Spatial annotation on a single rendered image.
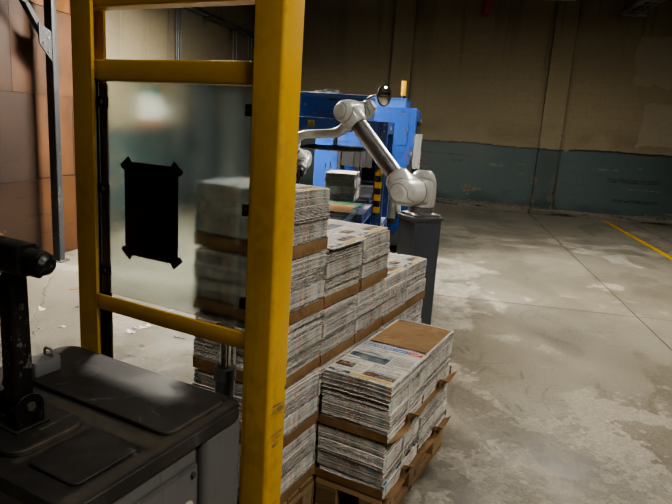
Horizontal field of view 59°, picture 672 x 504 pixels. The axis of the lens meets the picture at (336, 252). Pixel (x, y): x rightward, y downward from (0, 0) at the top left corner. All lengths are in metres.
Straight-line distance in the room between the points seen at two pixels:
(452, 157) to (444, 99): 1.15
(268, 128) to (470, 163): 10.86
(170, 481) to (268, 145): 0.82
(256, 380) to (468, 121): 10.87
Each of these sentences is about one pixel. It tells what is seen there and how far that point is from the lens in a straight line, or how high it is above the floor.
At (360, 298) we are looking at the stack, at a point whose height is 0.80.
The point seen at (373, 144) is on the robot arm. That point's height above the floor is 1.41.
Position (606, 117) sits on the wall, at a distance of 12.60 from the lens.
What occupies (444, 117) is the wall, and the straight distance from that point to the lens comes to 12.22.
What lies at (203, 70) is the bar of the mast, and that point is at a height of 1.62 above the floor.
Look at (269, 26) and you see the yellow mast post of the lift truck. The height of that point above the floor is 1.73.
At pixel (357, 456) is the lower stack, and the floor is 0.29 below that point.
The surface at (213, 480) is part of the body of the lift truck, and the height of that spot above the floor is 0.62.
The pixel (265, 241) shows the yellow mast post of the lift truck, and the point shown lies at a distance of 1.51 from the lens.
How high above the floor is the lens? 1.51
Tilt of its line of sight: 12 degrees down
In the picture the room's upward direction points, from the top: 4 degrees clockwise
